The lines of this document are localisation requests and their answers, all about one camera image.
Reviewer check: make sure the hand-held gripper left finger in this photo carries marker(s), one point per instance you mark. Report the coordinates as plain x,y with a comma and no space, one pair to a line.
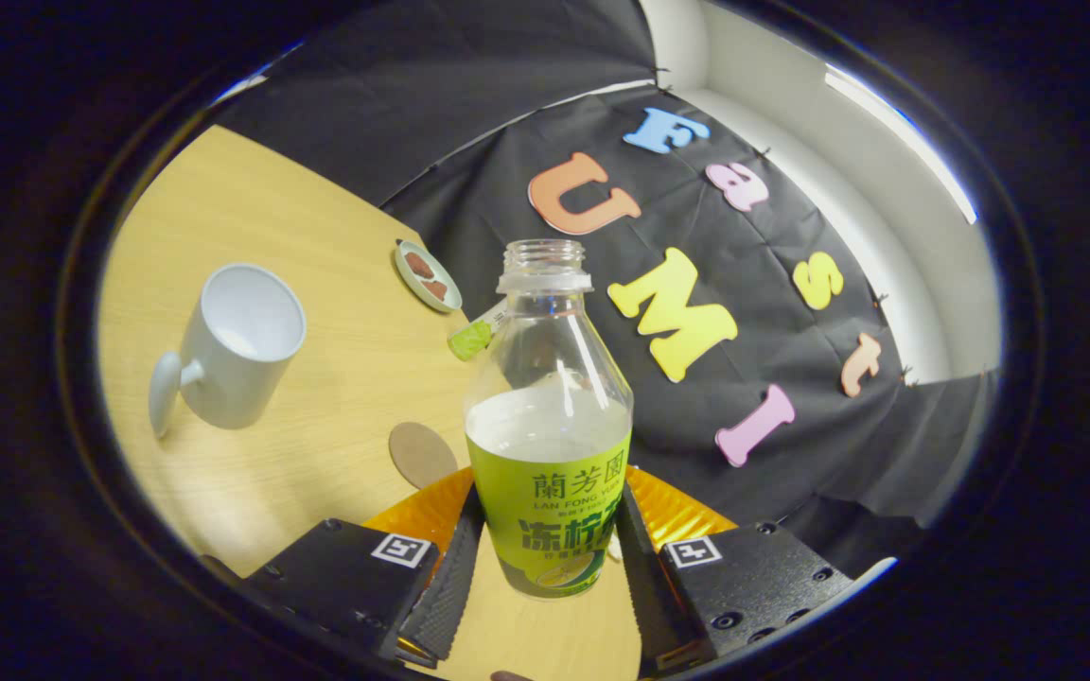
455,577

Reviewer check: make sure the white cup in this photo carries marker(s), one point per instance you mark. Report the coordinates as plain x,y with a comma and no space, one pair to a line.
233,359

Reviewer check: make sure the green label juice bottle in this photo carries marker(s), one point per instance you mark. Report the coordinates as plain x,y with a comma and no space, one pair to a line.
550,473

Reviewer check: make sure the wooden table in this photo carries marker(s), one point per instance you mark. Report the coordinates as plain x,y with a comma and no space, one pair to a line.
318,236

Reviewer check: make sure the ceiling light panel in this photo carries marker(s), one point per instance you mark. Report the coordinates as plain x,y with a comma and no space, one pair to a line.
900,142

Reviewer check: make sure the brown food piece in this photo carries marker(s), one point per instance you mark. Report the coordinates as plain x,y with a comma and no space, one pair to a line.
418,265
437,288

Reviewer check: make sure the pale green plate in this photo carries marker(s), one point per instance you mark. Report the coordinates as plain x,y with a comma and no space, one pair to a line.
431,301

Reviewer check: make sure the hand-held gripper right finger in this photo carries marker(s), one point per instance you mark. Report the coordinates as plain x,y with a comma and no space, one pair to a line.
644,586

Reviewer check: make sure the black backdrop cloth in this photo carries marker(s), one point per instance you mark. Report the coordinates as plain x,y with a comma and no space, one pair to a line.
469,57

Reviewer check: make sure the round brown coaster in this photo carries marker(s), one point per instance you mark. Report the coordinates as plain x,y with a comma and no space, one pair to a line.
422,456

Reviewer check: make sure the capped green label bottle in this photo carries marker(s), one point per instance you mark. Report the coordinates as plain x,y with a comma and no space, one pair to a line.
471,339

